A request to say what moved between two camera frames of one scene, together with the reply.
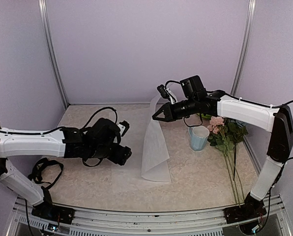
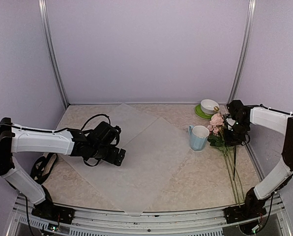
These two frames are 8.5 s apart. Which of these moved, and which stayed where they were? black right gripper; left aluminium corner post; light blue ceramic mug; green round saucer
Moved: black right gripper
Stayed: light blue ceramic mug; green round saucer; left aluminium corner post
